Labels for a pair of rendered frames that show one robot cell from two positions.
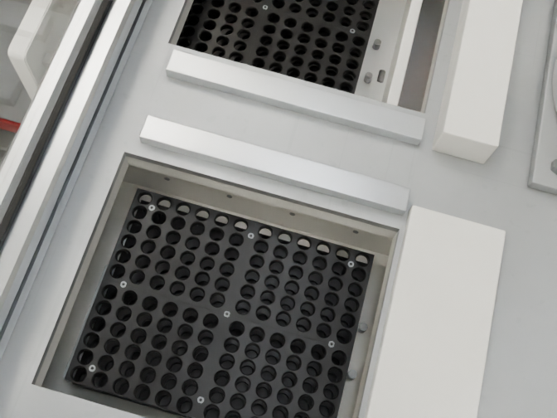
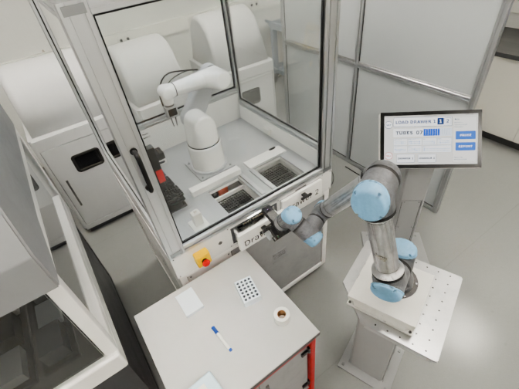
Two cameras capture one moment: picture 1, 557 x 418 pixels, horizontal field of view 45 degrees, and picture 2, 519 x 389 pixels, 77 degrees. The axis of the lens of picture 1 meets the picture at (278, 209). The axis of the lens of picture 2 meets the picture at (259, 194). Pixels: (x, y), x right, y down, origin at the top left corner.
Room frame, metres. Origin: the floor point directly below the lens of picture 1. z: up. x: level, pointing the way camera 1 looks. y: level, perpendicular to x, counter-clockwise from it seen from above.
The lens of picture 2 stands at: (1.12, 1.20, 2.13)
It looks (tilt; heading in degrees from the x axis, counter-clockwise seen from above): 41 degrees down; 235
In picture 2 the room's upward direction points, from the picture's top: 8 degrees counter-clockwise
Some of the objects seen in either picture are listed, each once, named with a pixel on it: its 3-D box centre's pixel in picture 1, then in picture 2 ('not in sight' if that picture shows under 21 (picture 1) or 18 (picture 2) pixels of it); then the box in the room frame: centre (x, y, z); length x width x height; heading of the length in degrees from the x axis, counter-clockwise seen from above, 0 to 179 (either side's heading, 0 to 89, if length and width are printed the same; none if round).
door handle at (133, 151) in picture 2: not in sight; (144, 173); (0.88, 0.18, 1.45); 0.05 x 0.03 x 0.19; 85
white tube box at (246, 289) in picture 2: not in sight; (247, 291); (0.71, 0.43, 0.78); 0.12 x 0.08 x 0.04; 75
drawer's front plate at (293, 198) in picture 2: not in sight; (301, 197); (0.14, 0.23, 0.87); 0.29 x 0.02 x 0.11; 175
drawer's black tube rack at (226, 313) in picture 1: (226, 321); not in sight; (0.12, 0.03, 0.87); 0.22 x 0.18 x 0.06; 85
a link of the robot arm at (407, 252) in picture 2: not in sight; (399, 256); (0.23, 0.86, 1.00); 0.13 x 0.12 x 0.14; 17
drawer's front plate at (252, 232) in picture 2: not in sight; (262, 229); (0.46, 0.25, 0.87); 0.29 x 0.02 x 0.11; 175
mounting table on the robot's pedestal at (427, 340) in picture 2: not in sight; (395, 298); (0.21, 0.89, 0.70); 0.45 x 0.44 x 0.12; 105
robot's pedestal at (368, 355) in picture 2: not in sight; (379, 329); (0.22, 0.87, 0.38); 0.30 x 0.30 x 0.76; 15
